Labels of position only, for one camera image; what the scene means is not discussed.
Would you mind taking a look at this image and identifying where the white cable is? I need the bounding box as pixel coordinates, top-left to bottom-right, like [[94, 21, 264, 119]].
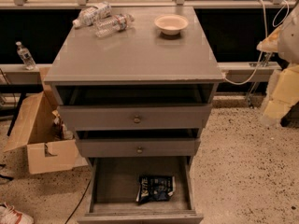
[[222, 0, 292, 86]]

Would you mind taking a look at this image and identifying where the upright water bottle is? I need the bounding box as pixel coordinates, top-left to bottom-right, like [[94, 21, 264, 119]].
[[16, 41, 36, 70]]

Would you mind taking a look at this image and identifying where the blue chip bag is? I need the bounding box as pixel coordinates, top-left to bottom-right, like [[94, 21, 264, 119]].
[[136, 175, 176, 203]]

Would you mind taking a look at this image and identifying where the clear bottle with white label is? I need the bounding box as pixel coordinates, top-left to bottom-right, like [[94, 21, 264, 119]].
[[72, 2, 111, 28]]

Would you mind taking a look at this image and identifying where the grey bottom drawer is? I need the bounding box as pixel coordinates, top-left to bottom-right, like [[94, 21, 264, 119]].
[[78, 157, 203, 224]]

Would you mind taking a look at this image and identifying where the white paper bowl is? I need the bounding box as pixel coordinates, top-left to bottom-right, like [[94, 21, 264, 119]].
[[154, 14, 189, 35]]

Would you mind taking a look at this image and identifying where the white and red sneaker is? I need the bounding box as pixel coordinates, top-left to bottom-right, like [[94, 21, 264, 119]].
[[0, 203, 35, 224]]

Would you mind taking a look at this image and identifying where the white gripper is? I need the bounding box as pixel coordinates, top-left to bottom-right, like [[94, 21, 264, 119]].
[[256, 25, 299, 127]]

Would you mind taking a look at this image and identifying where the black floor cable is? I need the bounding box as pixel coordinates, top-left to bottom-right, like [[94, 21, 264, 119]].
[[64, 177, 93, 224]]

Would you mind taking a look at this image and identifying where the grey drawer cabinet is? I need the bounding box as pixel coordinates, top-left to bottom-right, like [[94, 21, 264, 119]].
[[43, 6, 226, 224]]

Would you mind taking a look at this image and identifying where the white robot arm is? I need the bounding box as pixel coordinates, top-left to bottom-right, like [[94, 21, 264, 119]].
[[257, 4, 299, 126]]

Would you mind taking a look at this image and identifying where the clear bottle with red label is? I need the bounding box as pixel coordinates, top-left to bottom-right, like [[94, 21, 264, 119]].
[[94, 14, 135, 38]]

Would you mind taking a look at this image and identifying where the open cardboard box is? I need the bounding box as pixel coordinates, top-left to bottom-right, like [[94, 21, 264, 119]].
[[3, 66, 89, 175]]

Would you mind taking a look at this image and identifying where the grey top drawer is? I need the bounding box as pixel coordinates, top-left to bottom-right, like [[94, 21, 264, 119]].
[[58, 105, 211, 131]]

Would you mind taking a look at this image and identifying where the grey middle drawer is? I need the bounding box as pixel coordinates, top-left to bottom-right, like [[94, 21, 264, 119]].
[[76, 129, 200, 158]]

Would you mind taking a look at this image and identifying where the grey drawer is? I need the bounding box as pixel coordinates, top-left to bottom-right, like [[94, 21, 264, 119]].
[[78, 157, 203, 224], [76, 129, 200, 158], [58, 105, 211, 131]]

